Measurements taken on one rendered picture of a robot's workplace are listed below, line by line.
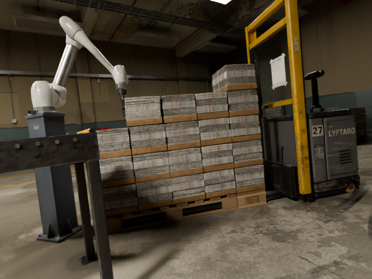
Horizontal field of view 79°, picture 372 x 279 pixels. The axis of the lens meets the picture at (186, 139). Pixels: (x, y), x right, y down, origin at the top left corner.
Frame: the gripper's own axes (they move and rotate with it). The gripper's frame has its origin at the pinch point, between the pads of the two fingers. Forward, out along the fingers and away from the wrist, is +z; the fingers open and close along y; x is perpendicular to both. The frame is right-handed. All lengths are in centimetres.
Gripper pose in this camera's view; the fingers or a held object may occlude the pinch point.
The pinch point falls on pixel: (124, 113)
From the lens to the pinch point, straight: 204.4
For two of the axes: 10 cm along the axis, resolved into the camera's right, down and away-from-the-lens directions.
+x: -9.7, 1.1, -2.2
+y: -2.2, -0.3, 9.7
